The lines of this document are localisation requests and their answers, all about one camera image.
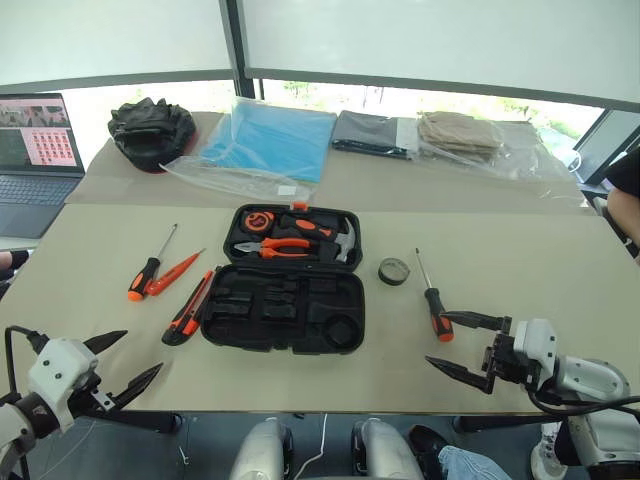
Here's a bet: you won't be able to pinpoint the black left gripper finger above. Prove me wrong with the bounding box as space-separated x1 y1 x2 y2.
82 329 129 358
111 362 165 409

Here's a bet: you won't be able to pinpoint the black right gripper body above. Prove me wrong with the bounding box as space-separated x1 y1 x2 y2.
481 331 540 387

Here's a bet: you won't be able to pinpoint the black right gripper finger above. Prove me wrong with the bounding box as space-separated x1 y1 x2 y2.
424 355 497 397
439 309 513 333

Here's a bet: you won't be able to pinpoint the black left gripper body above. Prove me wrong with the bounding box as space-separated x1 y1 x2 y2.
67 372 124 417

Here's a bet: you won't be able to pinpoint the thick shaft orange black screwdriver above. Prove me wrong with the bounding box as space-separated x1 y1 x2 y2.
414 246 455 344

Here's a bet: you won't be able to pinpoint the thin shaft orange black screwdriver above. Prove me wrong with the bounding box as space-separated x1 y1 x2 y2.
126 223 179 303

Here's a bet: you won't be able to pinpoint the orange black utility knife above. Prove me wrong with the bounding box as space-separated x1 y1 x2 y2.
160 266 222 348

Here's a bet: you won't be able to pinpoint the orange tester pen screwdriver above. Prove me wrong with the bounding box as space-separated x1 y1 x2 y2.
147 247 207 297

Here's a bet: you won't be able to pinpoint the black electrical tape roll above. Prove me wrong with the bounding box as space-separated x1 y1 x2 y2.
377 255 413 288

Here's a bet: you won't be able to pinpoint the black tool case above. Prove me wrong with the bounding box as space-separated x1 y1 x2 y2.
199 201 367 357

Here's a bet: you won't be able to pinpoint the black shoe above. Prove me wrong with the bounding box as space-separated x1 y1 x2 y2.
407 424 451 480

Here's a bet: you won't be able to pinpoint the blue jeans leg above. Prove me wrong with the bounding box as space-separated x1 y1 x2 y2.
438 444 512 480

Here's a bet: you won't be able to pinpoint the white sneaker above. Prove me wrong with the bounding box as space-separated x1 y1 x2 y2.
529 422 570 480

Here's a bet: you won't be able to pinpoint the silver rounded robot leg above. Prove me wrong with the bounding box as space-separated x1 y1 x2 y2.
350 416 422 480
228 416 295 480

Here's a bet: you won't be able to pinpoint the seated person's limb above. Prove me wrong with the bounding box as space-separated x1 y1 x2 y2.
0 248 31 289

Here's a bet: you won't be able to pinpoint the open grey laptop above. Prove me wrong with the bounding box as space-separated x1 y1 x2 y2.
0 92 87 241

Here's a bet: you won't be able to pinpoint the beige cloth in plastic bag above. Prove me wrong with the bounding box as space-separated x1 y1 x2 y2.
415 110 544 180

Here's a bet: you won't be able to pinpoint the person in black shirt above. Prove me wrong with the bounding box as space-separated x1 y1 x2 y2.
602 149 640 261

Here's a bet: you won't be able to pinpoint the orange black tape measure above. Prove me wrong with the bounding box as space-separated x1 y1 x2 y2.
242 210 276 234

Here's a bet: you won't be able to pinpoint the black crumpled bag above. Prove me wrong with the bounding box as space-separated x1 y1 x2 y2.
107 96 197 175

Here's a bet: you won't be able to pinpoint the black framed monitor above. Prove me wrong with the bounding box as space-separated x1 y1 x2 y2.
571 106 640 187

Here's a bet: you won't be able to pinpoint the dark grey cloth in bag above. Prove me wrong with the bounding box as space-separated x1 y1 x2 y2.
330 109 419 162

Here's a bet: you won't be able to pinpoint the blue cloth in plastic bag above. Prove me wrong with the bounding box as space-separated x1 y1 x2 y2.
162 95 339 202

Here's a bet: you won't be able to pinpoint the wide white roller blind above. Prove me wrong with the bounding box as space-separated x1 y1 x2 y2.
236 0 640 109

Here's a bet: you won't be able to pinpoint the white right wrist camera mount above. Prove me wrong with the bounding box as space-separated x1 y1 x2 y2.
512 318 559 382

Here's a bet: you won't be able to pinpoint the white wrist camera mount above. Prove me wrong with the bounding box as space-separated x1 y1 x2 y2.
512 318 559 382
27 337 100 434

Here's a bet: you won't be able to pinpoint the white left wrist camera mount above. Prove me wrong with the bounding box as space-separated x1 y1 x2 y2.
27 337 100 434

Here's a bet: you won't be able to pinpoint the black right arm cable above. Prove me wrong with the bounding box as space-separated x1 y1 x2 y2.
527 388 640 417

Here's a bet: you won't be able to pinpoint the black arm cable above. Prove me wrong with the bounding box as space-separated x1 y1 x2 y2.
527 388 640 417
4 325 51 401

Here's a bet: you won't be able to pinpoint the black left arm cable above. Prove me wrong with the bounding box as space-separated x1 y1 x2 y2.
4 325 51 401

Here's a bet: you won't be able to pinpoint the thin white hanging cord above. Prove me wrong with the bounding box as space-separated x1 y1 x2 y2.
294 412 329 480

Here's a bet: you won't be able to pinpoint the claw hammer orange black handle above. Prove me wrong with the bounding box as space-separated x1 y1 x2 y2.
276 213 359 264

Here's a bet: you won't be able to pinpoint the orange handled pliers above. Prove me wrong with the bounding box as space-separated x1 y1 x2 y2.
233 236 314 262

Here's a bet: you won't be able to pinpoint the grey window frame post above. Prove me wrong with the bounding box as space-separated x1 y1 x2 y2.
218 0 257 99

